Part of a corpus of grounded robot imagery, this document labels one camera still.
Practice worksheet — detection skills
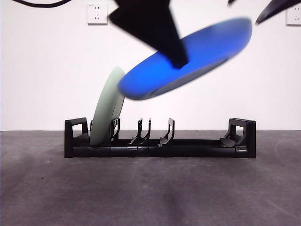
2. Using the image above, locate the light blue plate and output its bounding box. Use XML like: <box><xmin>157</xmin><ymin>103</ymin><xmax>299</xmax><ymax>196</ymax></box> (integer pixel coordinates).
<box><xmin>117</xmin><ymin>16</ymin><xmax>253</xmax><ymax>101</ymax></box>

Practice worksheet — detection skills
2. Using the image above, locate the black cable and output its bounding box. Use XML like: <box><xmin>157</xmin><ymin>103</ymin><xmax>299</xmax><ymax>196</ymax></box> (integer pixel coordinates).
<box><xmin>14</xmin><ymin>0</ymin><xmax>69</xmax><ymax>8</ymax></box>

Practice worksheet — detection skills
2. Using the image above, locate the pale green plate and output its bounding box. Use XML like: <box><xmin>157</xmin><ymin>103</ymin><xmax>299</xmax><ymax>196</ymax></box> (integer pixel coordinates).
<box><xmin>90</xmin><ymin>65</ymin><xmax>127</xmax><ymax>147</ymax></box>

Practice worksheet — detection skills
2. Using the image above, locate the black plastic plate rack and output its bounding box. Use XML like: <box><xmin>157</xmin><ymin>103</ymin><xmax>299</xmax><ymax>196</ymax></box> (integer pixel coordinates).
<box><xmin>64</xmin><ymin>117</ymin><xmax>257</xmax><ymax>159</ymax></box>

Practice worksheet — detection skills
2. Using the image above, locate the white wall socket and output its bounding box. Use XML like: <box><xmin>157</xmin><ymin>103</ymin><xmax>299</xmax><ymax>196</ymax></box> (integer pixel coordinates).
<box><xmin>87</xmin><ymin>3</ymin><xmax>108</xmax><ymax>25</ymax></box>
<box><xmin>286</xmin><ymin>5</ymin><xmax>301</xmax><ymax>26</ymax></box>

